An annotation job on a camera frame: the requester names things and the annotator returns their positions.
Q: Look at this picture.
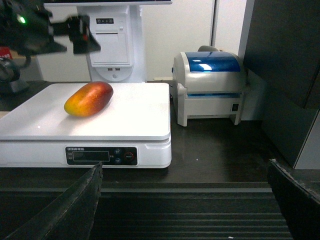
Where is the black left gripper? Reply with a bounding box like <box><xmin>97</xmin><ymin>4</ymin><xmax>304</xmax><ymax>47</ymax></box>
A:
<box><xmin>0</xmin><ymin>0</ymin><xmax>101</xmax><ymax>56</ymax></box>

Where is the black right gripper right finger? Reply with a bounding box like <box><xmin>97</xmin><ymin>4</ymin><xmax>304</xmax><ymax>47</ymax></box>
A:
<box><xmin>267</xmin><ymin>159</ymin><xmax>320</xmax><ymax>240</ymax></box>

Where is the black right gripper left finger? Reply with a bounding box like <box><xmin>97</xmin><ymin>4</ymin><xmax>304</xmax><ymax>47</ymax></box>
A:
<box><xmin>5</xmin><ymin>162</ymin><xmax>103</xmax><ymax>240</ymax></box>

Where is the dark red yellow mango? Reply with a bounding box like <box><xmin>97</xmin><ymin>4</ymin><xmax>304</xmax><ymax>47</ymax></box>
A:
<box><xmin>64</xmin><ymin>81</ymin><xmax>114</xmax><ymax>118</ymax></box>

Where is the black checkout counter cabinet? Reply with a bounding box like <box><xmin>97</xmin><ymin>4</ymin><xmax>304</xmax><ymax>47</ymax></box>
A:
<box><xmin>0</xmin><ymin>81</ymin><xmax>293</xmax><ymax>240</ymax></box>

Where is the white checkout scale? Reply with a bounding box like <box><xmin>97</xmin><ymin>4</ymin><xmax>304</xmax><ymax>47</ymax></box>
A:
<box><xmin>0</xmin><ymin>83</ymin><xmax>172</xmax><ymax>169</ymax></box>

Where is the white POS terminal stand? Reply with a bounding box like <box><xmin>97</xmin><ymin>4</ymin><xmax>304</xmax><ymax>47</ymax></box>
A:
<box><xmin>44</xmin><ymin>0</ymin><xmax>172</xmax><ymax>83</ymax></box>

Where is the black barcode scanner stand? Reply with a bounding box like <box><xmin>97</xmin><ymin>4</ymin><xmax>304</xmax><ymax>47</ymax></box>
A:
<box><xmin>0</xmin><ymin>56</ymin><xmax>32</xmax><ymax>95</ymax></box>

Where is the white blue label printer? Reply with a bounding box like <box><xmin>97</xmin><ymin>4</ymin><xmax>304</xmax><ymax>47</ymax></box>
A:
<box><xmin>172</xmin><ymin>49</ymin><xmax>247</xmax><ymax>127</ymax></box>

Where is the dark grey side cabinet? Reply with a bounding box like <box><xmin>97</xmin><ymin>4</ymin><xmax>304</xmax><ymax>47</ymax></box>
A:
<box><xmin>244</xmin><ymin>0</ymin><xmax>320</xmax><ymax>170</ymax></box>

